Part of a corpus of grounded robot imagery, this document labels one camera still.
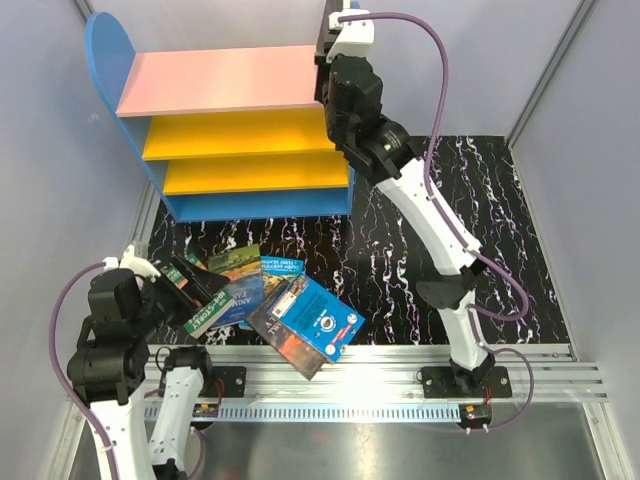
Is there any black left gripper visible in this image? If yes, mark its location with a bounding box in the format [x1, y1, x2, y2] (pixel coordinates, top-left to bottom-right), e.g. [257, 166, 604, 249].
[130, 251, 230, 338]

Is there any dark Tale Of Two Cities book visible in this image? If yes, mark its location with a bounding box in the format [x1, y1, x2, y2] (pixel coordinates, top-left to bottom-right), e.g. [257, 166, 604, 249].
[247, 289, 326, 380]

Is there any blue treehouse paperback book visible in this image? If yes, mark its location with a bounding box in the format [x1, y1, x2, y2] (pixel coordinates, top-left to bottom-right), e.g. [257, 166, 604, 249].
[267, 273, 365, 363]

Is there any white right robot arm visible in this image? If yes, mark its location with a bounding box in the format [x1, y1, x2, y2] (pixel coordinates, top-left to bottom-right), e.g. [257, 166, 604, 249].
[314, 1, 495, 397]

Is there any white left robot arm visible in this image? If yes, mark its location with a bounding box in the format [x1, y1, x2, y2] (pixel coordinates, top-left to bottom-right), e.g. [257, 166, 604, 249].
[58, 248, 229, 479]

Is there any green 104-Storey Treehouse book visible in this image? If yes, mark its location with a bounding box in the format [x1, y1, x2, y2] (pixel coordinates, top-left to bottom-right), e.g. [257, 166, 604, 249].
[164, 266, 235, 339]

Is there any blue Animal Farm book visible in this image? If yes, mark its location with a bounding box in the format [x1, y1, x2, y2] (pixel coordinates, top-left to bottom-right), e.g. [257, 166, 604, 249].
[208, 245, 264, 328]

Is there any blue 26-Storey Treehouse book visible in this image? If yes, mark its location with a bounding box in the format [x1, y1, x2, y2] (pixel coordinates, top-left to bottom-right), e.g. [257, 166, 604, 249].
[238, 255, 307, 330]

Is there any colourful wooden bookshelf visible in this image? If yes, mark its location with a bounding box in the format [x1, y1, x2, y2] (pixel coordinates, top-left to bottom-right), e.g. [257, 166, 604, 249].
[85, 12, 355, 223]

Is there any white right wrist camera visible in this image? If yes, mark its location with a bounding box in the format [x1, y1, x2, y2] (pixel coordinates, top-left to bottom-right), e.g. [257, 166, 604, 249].
[326, 8, 375, 63]

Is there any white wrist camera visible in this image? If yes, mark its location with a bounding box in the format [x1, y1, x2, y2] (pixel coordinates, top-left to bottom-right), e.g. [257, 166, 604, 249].
[326, 8, 375, 63]
[103, 240, 161, 279]

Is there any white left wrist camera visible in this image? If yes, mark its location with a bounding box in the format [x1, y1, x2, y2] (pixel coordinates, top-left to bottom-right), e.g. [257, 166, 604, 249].
[103, 240, 161, 279]

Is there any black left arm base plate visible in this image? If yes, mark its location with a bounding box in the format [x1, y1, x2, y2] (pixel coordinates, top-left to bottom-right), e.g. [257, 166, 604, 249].
[201, 365, 247, 399]

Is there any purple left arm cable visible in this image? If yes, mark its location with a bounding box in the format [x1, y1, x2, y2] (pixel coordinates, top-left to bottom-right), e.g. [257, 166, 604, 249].
[52, 262, 207, 480]

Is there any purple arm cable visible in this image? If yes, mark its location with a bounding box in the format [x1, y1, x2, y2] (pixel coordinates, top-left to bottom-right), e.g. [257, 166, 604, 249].
[52, 262, 207, 480]
[334, 12, 537, 434]

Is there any white slotted cable duct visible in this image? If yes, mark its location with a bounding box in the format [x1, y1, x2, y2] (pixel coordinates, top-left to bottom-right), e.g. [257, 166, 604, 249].
[87, 403, 464, 422]

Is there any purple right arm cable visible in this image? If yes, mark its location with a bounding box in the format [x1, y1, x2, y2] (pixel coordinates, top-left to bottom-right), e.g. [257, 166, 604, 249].
[334, 12, 537, 434]

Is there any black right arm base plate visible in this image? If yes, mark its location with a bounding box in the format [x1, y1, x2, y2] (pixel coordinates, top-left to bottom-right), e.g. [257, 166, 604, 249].
[419, 366, 513, 399]

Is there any aluminium mounting rail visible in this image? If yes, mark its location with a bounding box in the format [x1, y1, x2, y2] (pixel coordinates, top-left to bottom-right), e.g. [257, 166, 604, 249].
[207, 344, 608, 404]

